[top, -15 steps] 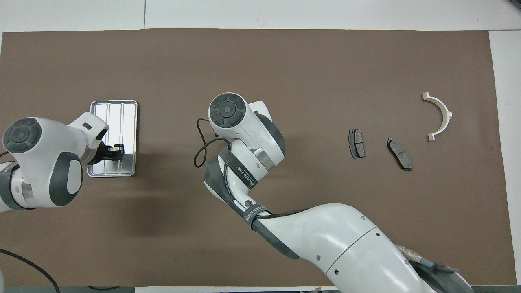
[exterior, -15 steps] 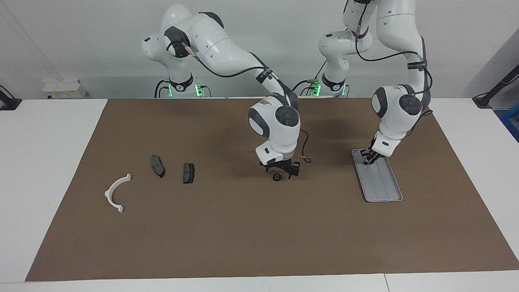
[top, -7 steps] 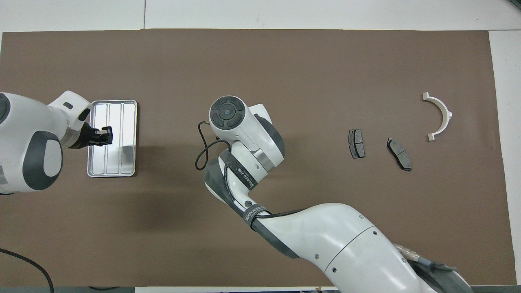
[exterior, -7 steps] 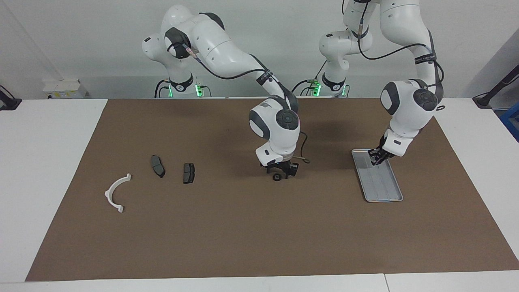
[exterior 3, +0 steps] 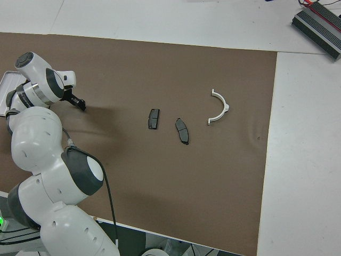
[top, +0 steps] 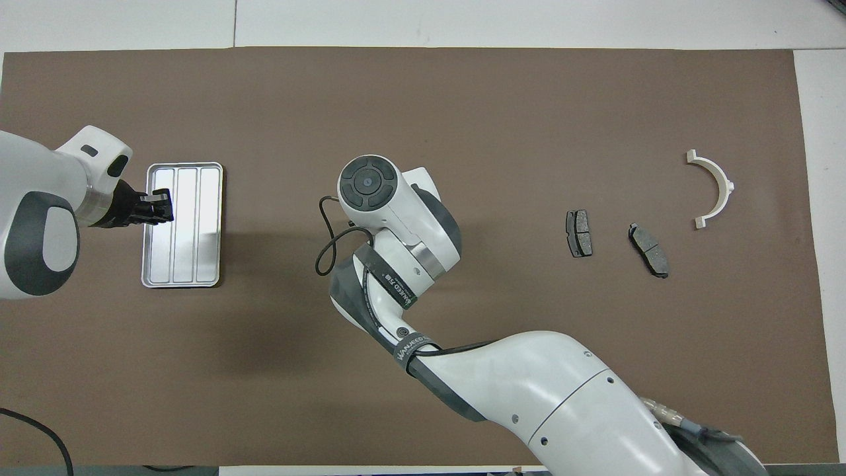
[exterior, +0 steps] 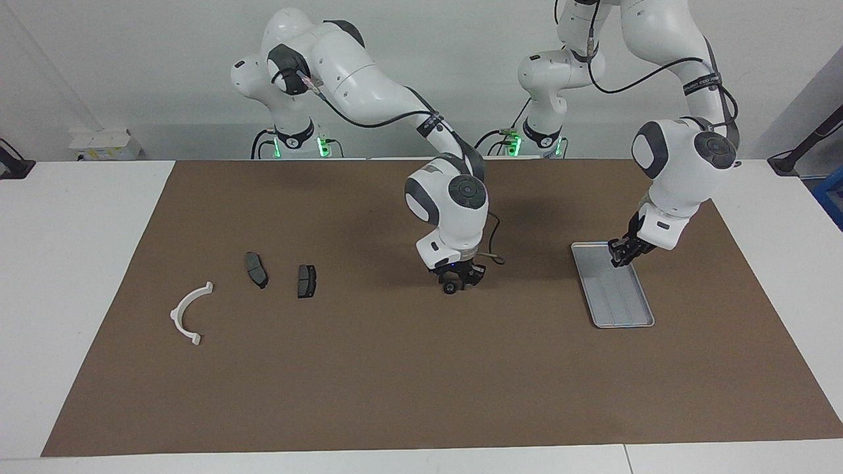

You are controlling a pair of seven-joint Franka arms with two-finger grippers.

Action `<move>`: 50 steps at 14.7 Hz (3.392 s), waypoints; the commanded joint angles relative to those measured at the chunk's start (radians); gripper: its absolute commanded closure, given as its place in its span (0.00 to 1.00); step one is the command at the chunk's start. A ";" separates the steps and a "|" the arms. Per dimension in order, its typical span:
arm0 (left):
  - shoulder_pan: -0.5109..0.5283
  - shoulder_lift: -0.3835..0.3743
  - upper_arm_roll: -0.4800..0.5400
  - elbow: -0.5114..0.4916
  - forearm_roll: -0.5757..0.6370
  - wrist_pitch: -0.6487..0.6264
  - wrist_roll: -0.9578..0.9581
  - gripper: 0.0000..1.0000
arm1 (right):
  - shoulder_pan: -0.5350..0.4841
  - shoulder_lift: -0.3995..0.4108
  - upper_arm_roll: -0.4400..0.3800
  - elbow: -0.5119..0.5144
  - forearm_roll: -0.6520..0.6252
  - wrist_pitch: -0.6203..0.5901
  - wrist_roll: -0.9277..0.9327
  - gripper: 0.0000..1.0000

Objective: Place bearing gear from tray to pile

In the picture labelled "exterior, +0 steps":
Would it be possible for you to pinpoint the white box with labels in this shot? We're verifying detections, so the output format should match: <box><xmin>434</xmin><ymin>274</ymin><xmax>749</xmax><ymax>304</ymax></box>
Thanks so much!
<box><xmin>69</xmin><ymin>129</ymin><xmax>142</xmax><ymax>161</ymax></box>

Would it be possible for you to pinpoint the white curved plastic bracket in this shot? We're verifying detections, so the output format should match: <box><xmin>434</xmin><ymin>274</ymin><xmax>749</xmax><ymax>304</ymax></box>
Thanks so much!
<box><xmin>169</xmin><ymin>282</ymin><xmax>215</xmax><ymax>346</ymax></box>

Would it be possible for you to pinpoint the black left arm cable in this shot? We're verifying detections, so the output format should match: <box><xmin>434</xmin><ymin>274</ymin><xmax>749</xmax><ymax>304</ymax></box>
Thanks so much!
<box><xmin>553</xmin><ymin>0</ymin><xmax>742</xmax><ymax>149</ymax></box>

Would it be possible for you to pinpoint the black base cable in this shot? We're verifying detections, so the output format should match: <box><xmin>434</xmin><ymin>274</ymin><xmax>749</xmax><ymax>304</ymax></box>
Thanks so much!
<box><xmin>250</xmin><ymin>128</ymin><xmax>277</xmax><ymax>159</ymax></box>
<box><xmin>470</xmin><ymin>99</ymin><xmax>531</xmax><ymax>157</ymax></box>

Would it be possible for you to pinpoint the black stand with pole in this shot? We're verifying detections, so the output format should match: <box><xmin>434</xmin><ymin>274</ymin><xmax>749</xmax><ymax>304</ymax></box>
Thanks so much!
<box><xmin>767</xmin><ymin>104</ymin><xmax>843</xmax><ymax>176</ymax></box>

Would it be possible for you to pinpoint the blue crate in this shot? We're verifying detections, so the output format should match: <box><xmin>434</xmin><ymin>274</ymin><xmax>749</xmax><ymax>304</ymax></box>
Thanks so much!
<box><xmin>811</xmin><ymin>168</ymin><xmax>843</xmax><ymax>231</ymax></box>

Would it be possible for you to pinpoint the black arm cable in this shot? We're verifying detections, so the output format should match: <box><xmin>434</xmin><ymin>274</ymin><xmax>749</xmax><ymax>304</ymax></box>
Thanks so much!
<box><xmin>300</xmin><ymin>72</ymin><xmax>506</xmax><ymax>266</ymax></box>
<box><xmin>553</xmin><ymin>0</ymin><xmax>742</xmax><ymax>149</ymax></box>

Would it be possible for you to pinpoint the silver metal tray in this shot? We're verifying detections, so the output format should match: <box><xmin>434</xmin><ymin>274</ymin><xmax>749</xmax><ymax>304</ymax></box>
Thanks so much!
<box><xmin>570</xmin><ymin>242</ymin><xmax>655</xmax><ymax>329</ymax></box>

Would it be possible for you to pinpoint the curved dark brake pad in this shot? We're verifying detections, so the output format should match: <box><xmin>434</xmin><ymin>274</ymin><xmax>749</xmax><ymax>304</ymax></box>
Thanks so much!
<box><xmin>245</xmin><ymin>252</ymin><xmax>269</xmax><ymax>290</ymax></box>

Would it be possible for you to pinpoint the brown table mat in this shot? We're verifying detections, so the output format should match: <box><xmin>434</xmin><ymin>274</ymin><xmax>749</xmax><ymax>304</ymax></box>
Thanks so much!
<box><xmin>41</xmin><ymin>158</ymin><xmax>843</xmax><ymax>457</ymax></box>

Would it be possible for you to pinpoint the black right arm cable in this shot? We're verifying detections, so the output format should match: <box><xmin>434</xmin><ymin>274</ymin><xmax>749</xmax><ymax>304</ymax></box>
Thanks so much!
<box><xmin>300</xmin><ymin>72</ymin><xmax>506</xmax><ymax>266</ymax></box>

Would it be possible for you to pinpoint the black table clamp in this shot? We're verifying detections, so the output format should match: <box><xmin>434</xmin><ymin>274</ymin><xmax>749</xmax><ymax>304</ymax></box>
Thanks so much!
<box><xmin>0</xmin><ymin>138</ymin><xmax>36</xmax><ymax>180</ymax></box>

